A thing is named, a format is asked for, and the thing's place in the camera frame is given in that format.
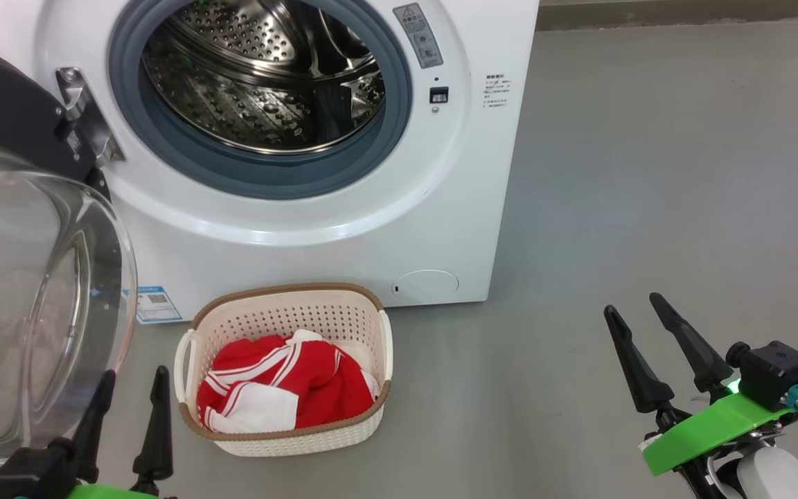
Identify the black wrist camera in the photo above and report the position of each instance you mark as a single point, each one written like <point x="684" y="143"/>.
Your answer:
<point x="32" y="471"/>
<point x="776" y="371"/>

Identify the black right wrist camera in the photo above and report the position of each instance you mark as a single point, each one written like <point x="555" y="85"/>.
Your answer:
<point x="776" y="371"/>

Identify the grey warning sticker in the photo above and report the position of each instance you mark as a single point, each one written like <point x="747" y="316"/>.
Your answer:
<point x="418" y="34"/>

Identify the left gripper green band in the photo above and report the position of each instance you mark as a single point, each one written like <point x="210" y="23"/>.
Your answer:
<point x="115" y="493"/>

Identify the metal door hinge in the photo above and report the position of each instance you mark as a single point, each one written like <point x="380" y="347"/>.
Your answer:
<point x="87" y="118"/>

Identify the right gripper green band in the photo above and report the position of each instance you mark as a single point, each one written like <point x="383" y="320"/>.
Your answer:
<point x="704" y="433"/>

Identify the round drain filter cover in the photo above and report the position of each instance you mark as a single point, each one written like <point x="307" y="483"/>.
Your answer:
<point x="427" y="285"/>

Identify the cream perforated laundry basket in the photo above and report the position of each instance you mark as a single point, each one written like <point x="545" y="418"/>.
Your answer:
<point x="288" y="312"/>

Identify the grey rubber door gasket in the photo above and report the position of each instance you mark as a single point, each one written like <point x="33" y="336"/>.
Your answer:
<point x="233" y="173"/>

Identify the blue energy label sticker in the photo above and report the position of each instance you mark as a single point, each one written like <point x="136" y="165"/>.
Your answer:
<point x="160" y="305"/>

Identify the steel washer drum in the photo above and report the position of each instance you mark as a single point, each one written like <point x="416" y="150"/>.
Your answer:
<point x="246" y="90"/>

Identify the red white-striped garment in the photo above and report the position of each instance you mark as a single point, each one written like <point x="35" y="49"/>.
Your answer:
<point x="260" y="374"/>

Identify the printed instruction text label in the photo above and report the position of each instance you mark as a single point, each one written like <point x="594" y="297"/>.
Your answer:
<point x="497" y="92"/>

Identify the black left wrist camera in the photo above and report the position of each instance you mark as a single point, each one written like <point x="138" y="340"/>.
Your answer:
<point x="32" y="471"/>

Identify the white front-load washing machine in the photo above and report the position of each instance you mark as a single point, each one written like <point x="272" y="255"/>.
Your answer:
<point x="371" y="229"/>

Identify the black door lock socket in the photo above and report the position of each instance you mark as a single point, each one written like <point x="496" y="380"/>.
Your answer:
<point x="439" y="95"/>

